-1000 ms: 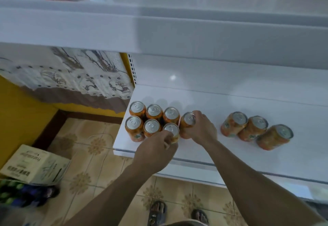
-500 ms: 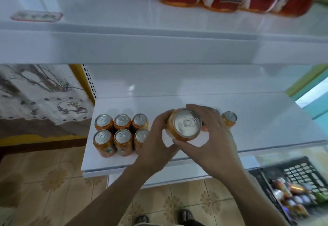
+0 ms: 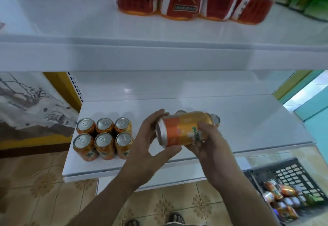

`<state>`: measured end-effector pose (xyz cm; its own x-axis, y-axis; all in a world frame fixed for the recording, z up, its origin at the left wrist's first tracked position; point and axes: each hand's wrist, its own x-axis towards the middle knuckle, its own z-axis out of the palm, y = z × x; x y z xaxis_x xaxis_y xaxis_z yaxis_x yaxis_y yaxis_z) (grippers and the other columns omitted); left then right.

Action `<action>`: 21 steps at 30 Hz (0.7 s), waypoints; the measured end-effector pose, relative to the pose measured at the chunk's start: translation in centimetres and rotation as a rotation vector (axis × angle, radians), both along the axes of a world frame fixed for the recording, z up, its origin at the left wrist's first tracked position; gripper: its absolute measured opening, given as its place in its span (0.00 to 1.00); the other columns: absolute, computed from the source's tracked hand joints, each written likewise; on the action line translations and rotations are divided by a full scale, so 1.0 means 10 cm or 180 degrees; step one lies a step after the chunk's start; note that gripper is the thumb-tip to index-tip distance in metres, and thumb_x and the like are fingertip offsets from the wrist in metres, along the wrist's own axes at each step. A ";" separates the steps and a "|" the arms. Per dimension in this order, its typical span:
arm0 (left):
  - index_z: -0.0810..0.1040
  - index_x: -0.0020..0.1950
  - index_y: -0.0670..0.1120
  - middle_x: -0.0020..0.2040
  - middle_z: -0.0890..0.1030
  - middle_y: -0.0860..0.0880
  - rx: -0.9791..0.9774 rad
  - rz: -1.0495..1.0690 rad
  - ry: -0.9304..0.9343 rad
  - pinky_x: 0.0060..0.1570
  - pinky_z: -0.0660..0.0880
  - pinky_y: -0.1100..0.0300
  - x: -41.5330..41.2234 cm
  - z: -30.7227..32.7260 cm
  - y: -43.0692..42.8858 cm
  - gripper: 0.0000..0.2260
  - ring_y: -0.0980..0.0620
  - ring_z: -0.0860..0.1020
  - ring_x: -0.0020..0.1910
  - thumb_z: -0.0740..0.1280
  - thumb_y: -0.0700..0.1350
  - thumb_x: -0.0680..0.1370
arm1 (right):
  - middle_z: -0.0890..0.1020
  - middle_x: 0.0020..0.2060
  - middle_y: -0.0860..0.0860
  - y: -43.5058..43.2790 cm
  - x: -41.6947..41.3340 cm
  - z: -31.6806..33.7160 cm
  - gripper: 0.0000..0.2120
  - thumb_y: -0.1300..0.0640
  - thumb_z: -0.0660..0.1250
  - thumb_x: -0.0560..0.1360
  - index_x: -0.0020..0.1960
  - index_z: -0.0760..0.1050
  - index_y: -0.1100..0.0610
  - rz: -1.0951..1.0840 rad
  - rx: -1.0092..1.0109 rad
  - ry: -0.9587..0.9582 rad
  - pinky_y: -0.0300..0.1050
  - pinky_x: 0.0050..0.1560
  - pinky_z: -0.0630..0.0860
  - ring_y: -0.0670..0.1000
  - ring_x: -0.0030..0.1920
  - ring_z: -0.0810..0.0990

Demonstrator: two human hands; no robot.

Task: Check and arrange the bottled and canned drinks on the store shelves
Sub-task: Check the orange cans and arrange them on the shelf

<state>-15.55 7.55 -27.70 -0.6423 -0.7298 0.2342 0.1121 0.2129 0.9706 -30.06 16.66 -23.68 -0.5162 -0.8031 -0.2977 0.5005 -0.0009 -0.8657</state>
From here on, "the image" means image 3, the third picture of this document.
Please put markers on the drinks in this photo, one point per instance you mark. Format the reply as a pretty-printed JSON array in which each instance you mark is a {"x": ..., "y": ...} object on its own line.
[{"x": 293, "y": 201}]

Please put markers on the white bamboo print curtain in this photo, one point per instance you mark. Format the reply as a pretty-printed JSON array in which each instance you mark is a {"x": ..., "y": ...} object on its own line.
[{"x": 30, "y": 105}]

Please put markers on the white metal shelf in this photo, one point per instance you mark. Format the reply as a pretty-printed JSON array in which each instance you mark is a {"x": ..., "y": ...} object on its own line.
[{"x": 246, "y": 125}]

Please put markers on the grey plastic crate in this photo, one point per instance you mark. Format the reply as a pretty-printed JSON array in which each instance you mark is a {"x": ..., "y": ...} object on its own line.
[{"x": 256, "y": 174}]

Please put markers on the person's right hand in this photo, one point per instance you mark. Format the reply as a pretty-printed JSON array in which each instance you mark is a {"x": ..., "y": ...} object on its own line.
[{"x": 218, "y": 154}]

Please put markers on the teal cabinet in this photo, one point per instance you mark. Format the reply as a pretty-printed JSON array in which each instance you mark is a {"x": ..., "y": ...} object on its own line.
[{"x": 315, "y": 125}]

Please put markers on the group of orange cans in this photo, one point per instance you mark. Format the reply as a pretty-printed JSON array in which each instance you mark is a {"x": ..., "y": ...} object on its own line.
[{"x": 84, "y": 146}]

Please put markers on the person's left hand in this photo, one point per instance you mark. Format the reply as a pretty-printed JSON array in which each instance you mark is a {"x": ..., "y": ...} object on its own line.
[{"x": 141, "y": 161}]

